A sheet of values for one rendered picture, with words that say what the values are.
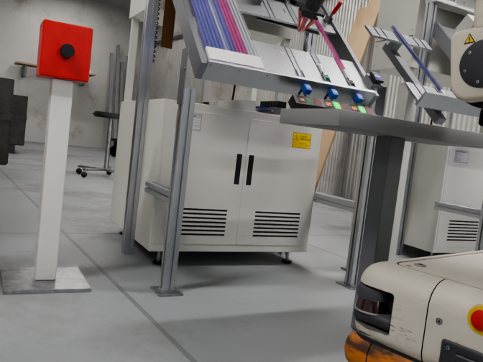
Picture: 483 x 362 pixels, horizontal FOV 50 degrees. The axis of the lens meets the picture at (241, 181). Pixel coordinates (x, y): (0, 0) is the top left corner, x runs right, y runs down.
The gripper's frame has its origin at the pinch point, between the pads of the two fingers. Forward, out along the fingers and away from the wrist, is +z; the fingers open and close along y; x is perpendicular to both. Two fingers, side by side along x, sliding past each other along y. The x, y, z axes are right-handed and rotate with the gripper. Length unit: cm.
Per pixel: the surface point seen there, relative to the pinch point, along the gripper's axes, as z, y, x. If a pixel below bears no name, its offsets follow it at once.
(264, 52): 1.8, 22.3, 19.6
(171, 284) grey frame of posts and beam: 56, 51, 76
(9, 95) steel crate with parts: 183, 90, -178
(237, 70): 2, 37, 34
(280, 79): 2.6, 20.8, 33.9
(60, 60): 13, 88, 27
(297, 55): 1.8, 7.7, 17.5
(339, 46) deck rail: 2.3, -19.0, 2.0
